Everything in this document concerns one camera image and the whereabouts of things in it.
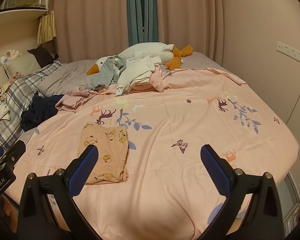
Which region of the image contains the peach cartoon print garment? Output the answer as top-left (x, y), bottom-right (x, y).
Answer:
top-left (78, 122), bottom-right (129, 185)

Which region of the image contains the navy blue garment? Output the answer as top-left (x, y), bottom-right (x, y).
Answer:
top-left (21, 91), bottom-right (64, 132)

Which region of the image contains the pink crumpled garment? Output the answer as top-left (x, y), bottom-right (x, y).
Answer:
top-left (55, 86), bottom-right (100, 112)

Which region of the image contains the pink printed duvet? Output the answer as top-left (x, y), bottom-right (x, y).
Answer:
top-left (7, 70), bottom-right (299, 239)

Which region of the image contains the cream padded headboard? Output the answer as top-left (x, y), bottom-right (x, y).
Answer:
top-left (0, 54), bottom-right (41, 86)

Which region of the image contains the dark brown garment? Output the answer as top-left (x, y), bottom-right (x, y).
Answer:
top-left (27, 46), bottom-right (59, 68)

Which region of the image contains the grey small garment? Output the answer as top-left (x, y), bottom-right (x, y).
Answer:
top-left (91, 55), bottom-right (126, 90)

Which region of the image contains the small yellow striped curtain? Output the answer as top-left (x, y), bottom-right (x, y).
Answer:
top-left (37, 10), bottom-right (57, 44)

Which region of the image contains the white folded garment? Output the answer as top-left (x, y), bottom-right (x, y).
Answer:
top-left (116, 56), bottom-right (162, 96)

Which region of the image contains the pink folded garment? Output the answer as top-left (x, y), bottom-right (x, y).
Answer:
top-left (130, 64), bottom-right (164, 92)

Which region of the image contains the pink beige curtain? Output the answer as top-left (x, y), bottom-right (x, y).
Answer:
top-left (53, 0), bottom-right (224, 63)

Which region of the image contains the teal curtain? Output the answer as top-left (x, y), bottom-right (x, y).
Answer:
top-left (127, 0), bottom-right (159, 46)

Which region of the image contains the white goose plush toy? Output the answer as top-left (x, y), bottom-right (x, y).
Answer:
top-left (86, 42), bottom-right (193, 76)

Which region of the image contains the white wall power strip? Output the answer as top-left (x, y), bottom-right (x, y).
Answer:
top-left (276, 42), bottom-right (300, 62)

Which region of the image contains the white wall shelf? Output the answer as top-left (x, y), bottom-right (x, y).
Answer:
top-left (0, 0), bottom-right (49, 27)

